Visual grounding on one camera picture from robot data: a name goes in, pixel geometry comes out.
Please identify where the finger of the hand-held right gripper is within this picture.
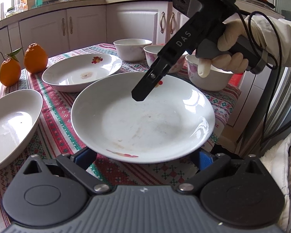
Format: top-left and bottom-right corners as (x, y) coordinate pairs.
(132, 56), (171, 102)

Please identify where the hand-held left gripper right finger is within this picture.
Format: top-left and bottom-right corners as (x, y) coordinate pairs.
(177, 149), (268, 196)

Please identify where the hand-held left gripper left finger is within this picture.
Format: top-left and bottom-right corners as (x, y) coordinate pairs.
(22, 147), (111, 196)

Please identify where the white bowl with pink flowers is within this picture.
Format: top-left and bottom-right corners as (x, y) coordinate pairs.
(144, 44), (188, 74)

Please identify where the large white plate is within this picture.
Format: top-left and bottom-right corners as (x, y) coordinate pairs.
(71, 71), (216, 165)

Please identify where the white plate with fruit print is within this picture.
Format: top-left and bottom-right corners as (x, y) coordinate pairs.
(42, 53), (123, 93)

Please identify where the plain white plate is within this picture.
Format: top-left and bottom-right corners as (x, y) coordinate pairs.
(0, 89), (43, 173)

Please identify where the person's right forearm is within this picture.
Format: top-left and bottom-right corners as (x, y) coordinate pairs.
(247, 15), (291, 68)

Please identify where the person's right hand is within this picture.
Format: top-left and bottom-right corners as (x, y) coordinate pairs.
(197, 18), (267, 78)

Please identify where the red green patterned tablecloth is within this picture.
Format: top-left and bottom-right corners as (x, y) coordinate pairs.
(0, 43), (242, 233)

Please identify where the red lidded pot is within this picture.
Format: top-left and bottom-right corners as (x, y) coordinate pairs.
(234, 0), (276, 11)

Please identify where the red cardboard box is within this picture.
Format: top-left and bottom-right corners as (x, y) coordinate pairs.
(231, 72), (243, 89)

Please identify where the beige kitchen countertop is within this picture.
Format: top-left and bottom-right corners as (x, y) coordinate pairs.
(0, 0), (291, 37)

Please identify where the silver metal appliance side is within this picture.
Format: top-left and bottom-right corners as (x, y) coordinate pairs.
(242, 63), (291, 156)

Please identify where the large bumpy orange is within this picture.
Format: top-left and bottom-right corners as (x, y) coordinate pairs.
(24, 43), (48, 74)

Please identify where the orange with stem and leaves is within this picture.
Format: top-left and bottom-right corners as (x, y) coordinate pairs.
(0, 48), (23, 87)

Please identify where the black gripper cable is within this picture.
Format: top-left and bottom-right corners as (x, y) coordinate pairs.
(233, 5), (285, 143)

